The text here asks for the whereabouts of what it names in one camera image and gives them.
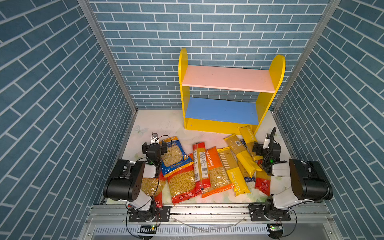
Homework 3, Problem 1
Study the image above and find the red macaroni bag left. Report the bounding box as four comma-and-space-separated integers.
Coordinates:
141, 171, 166, 208

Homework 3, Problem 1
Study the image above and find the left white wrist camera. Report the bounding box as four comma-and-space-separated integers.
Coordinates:
151, 133, 159, 144

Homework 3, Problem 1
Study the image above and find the aluminium mounting rail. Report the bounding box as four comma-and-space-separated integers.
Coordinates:
86, 203, 334, 226

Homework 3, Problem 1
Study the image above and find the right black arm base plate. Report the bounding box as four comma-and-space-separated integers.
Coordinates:
248, 203, 291, 222

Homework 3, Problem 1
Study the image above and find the yellow Pastatime spaghetti pack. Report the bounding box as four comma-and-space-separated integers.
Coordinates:
218, 147, 251, 197

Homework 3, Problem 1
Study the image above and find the yellow spaghetti pack upper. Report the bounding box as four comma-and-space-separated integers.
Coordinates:
224, 134, 262, 176

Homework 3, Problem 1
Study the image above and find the red spaghetti pack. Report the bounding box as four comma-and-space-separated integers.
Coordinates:
193, 142, 211, 191
255, 160, 271, 196

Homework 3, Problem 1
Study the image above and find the orange Pastatime macaroni bag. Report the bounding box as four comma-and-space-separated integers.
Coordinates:
202, 147, 234, 198

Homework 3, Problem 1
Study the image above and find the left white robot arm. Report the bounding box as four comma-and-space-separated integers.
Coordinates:
103, 141, 167, 211

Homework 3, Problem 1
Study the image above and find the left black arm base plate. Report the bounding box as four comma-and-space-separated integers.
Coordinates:
128, 206, 171, 223

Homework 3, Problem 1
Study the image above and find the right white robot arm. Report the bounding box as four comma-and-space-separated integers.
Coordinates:
252, 140, 334, 215

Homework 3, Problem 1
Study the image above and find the red fusilli bag centre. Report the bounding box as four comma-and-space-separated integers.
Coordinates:
168, 166, 201, 205

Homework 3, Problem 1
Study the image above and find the blue orecchiette pasta bag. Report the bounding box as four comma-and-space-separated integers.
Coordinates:
160, 137, 194, 178

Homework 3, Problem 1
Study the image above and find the yellow spaghetti pack far right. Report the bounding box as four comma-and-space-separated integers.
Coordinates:
238, 126, 263, 161

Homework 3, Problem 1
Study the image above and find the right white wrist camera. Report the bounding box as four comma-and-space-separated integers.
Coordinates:
263, 134, 271, 149

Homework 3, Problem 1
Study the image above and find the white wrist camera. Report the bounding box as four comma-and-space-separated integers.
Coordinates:
151, 133, 159, 144
263, 134, 271, 149

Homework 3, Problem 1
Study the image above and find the yellow shelf with coloured boards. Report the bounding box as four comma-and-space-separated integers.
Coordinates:
178, 49, 286, 135

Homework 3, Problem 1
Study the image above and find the dark blue spaghetti pack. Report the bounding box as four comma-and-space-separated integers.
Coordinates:
238, 160, 256, 183

